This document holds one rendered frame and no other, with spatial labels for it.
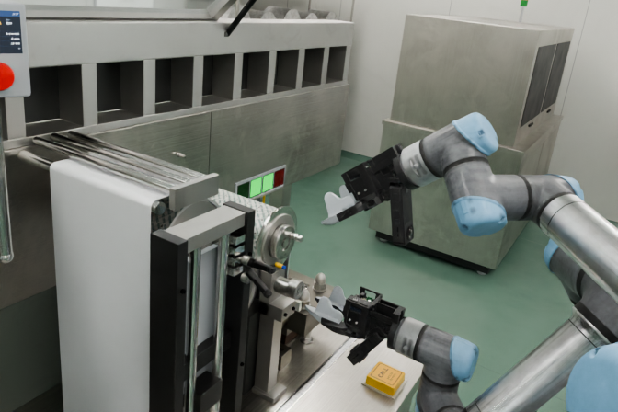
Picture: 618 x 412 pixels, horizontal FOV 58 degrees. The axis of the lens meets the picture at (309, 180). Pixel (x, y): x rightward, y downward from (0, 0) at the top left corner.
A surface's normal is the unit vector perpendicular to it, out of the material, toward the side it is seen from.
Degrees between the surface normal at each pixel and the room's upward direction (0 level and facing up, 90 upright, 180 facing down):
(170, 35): 90
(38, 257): 90
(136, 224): 90
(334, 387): 0
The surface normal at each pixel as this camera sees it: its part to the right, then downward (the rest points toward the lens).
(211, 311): 0.85, 0.26
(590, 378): -0.94, -0.14
